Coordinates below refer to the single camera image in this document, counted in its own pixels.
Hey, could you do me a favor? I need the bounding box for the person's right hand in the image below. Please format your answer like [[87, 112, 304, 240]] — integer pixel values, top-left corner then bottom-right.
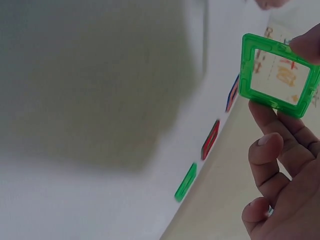
[[241, 24, 320, 240]]

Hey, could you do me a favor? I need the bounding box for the person's left hand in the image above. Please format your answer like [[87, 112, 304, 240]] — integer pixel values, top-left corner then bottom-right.
[[254, 0, 285, 11]]

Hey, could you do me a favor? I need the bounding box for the green magnetic square tile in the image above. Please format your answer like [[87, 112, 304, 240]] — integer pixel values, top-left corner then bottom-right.
[[237, 33, 320, 119], [174, 162, 198, 203]]

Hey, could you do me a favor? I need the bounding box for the red magnetic square tile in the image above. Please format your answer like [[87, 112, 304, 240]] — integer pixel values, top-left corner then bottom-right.
[[200, 119, 221, 161]]

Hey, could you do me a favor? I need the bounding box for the blue magnetic square tile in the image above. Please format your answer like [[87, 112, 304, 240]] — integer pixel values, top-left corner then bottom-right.
[[225, 73, 241, 113]]

